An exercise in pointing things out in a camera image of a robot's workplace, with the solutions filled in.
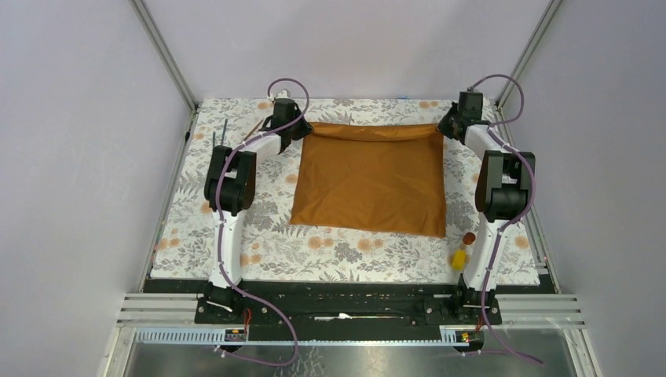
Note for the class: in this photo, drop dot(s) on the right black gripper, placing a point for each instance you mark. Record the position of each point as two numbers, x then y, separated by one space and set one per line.
442 126

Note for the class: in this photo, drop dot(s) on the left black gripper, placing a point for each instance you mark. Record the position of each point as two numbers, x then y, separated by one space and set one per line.
304 128

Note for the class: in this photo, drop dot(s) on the orange cloth napkin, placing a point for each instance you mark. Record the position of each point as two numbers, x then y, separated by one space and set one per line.
372 178

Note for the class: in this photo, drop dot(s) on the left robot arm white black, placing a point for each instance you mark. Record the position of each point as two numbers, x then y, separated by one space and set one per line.
230 185

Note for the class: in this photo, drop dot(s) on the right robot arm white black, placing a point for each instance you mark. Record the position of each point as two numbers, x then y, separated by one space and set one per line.
504 188

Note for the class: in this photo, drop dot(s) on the brown wooden spoon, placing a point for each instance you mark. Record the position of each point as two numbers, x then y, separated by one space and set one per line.
254 130

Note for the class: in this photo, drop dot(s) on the dark teal chopstick right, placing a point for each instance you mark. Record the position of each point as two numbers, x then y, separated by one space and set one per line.
224 130

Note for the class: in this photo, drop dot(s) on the brown round block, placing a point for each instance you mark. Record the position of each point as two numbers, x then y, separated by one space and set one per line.
469 238

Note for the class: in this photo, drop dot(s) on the yellow cylinder block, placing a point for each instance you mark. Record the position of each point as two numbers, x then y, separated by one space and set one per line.
458 260

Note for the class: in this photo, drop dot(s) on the floral patterned table mat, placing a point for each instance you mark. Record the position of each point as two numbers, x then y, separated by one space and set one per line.
274 249

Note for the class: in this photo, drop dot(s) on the left aluminium frame post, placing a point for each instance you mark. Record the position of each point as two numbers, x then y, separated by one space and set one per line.
159 43

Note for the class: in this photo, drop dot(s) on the aluminium frame post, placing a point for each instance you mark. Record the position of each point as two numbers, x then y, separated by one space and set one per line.
159 43
531 47

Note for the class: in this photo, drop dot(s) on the right aluminium frame post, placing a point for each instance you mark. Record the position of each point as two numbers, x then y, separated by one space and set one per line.
531 47

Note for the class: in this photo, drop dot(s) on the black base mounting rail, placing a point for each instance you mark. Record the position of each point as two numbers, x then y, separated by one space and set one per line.
346 312

